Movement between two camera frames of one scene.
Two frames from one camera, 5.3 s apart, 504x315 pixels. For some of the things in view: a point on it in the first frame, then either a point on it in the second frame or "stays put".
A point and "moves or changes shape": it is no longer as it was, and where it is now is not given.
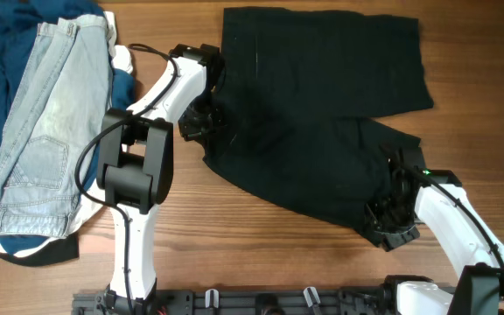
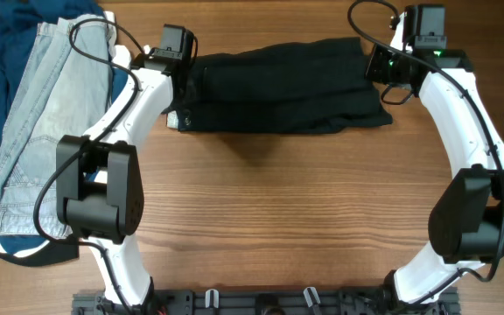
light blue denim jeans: [56, 116] stays put
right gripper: [389, 239] -> [373, 70]
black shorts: [305, 94] moves or changes shape
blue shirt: [5, 30] stays put
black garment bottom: [59, 250] stays put
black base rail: [241, 302] stays put
